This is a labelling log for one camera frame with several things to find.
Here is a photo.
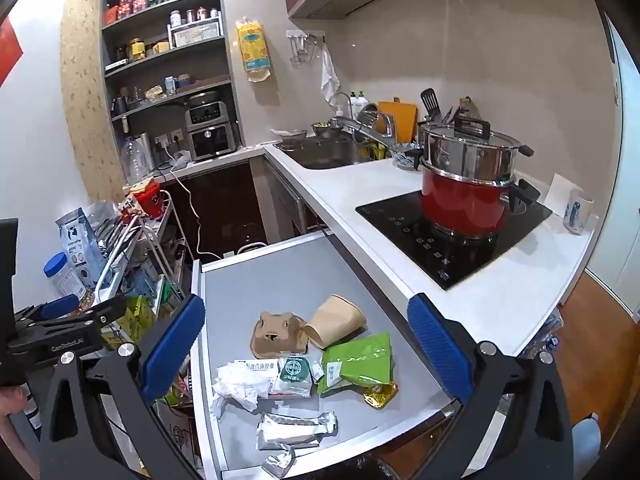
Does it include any dark brown base cabinet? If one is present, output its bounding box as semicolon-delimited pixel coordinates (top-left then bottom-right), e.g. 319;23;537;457
162;160;271;262

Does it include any gold butter packet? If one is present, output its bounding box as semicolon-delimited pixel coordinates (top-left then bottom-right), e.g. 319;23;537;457
362;380;400;411

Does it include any steel kitchen sink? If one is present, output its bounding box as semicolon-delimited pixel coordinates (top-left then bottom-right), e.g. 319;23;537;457
272;137;374;171

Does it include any small silver wrapper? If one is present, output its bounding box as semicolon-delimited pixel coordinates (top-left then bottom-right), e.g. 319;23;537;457
261;452;296;479

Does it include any black spatula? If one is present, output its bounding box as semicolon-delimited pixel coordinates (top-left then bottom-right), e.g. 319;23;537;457
420;88;442;124

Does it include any red cooking pot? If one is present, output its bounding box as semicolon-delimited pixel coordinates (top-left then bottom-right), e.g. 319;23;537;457
420;165;542;239

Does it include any white trolley rack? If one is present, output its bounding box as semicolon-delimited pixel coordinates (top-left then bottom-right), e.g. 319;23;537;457
92;190;192;411

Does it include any green and white sachet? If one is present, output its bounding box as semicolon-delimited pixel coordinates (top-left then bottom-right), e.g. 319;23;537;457
272;354;314;399

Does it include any steel colander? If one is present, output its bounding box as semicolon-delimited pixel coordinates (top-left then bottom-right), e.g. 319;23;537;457
311;121;351;141

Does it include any blue patterned bowl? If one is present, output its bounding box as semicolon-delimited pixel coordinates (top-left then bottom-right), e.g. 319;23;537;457
390;142;426;171

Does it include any red wall sticker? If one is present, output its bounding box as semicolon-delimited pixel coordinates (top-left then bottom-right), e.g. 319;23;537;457
0;20;26;87

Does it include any steel steamer pot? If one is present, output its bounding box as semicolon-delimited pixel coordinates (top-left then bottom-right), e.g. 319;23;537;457
405;132;535;186

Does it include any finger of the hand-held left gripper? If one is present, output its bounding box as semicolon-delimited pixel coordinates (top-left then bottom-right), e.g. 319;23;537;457
15;293;81;329
20;294;127;341

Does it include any steel faucet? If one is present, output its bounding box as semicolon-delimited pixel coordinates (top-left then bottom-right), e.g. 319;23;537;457
329;92;397;144

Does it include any wall socket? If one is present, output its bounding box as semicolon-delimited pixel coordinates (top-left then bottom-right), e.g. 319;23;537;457
152;130;185;149

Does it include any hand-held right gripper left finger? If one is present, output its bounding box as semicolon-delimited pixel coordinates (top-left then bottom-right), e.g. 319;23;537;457
37;294;207;480

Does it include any person's left hand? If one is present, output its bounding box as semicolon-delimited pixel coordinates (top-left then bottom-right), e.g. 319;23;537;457
0;384;29;418

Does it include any glass pot lid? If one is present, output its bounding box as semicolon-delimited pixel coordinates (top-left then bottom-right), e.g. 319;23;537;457
419;116;521;150

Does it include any plastic jar with blue lid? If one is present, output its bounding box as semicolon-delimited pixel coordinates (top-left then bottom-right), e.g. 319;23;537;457
42;252;96;311

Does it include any white card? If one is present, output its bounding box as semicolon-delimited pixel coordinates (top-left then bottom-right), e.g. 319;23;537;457
540;172;576;213

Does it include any black induction cooktop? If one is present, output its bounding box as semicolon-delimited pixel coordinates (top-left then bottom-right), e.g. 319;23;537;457
355;187;553;292

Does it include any white mug with blue print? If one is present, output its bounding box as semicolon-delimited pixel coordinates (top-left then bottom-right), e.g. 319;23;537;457
562;189;599;236

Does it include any clear plastic bottle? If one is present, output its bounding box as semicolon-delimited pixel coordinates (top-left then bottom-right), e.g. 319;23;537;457
121;135;156;186

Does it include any white hanging towel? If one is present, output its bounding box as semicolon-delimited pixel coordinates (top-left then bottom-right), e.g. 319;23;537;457
320;42;342;106

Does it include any brown cardboard cup holder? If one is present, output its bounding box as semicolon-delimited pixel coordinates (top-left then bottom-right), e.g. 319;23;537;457
248;311;307;356

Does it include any blue grey coffee bag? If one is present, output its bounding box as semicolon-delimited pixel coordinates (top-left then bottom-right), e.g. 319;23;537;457
55;207;109;291

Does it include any long silver wrapper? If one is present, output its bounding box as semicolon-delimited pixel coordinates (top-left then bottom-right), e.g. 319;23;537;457
256;411;339;453

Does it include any white cable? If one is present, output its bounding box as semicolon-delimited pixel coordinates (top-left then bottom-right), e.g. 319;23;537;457
164;159;237;262

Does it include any grey wall shelf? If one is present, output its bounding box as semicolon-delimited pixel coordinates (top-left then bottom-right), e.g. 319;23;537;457
99;0;246;162

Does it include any flattened brown paper cup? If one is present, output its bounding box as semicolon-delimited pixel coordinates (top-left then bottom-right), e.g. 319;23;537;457
303;295;367;351

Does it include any green foil packet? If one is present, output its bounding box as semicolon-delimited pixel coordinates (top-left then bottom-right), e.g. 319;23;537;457
320;331;394;396

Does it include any white door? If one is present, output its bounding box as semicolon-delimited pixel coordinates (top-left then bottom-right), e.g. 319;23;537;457
585;10;640;322

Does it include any grey air fryer oven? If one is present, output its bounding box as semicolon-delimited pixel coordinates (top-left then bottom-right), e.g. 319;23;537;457
184;101;236;163

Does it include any white shelf organizer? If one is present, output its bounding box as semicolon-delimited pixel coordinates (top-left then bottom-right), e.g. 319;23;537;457
169;17;224;47

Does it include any wall hook rack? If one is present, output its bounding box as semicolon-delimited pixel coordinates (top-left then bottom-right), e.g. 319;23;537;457
286;30;326;66

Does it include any orange cutting board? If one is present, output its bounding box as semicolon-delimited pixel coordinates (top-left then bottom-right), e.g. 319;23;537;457
377;101;419;145

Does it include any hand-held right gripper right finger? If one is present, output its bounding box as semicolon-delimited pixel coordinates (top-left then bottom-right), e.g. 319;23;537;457
406;292;573;480

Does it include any white paper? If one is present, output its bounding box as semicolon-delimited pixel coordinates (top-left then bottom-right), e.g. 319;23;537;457
210;360;271;418

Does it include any yellow hanging packet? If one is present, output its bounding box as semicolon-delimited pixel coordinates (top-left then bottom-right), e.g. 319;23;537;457
235;16;272;84

